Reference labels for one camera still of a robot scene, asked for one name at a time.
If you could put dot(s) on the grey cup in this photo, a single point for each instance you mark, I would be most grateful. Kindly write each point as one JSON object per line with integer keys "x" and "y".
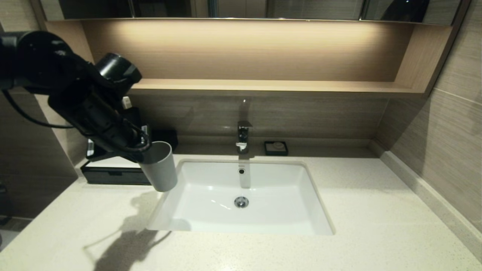
{"x": 160, "y": 169}

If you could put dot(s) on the round beige soap bar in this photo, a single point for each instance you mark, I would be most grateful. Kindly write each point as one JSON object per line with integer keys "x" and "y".
{"x": 278, "y": 145}

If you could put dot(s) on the stone backsplash ledge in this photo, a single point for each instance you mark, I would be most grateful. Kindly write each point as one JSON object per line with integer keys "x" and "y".
{"x": 433, "y": 195}

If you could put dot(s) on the wooden wall shelf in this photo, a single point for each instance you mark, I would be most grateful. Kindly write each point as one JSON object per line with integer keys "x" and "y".
{"x": 263, "y": 52}

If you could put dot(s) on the white ceramic sink basin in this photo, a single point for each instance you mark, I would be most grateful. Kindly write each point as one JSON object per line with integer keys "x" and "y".
{"x": 241, "y": 195}

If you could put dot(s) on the black box body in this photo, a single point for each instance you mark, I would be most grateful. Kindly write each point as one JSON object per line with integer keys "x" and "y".
{"x": 165, "y": 135}

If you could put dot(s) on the chrome sink drain stopper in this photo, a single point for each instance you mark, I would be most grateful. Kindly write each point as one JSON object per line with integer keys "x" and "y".
{"x": 241, "y": 202}

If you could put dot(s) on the chrome faucet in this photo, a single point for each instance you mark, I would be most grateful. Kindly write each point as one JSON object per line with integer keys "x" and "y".
{"x": 244, "y": 135}

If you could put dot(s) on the black amenity tray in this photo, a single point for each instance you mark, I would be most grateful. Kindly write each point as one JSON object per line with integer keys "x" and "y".
{"x": 113, "y": 176}

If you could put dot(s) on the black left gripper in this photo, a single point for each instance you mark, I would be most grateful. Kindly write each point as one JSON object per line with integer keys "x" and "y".
{"x": 98, "y": 113}

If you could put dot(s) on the black cylindrical container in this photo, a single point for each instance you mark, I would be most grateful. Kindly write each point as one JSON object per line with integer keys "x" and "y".
{"x": 134, "y": 114}

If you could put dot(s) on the black soap dish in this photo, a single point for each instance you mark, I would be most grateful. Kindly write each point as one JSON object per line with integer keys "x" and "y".
{"x": 276, "y": 152}

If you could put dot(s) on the mirror cabinet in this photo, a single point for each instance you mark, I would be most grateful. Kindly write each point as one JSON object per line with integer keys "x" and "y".
{"x": 301, "y": 8}

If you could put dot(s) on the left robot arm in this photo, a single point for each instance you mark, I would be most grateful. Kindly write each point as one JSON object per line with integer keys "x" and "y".
{"x": 49, "y": 64}

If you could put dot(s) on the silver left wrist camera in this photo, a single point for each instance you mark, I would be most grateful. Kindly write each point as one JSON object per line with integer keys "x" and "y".
{"x": 126, "y": 102}

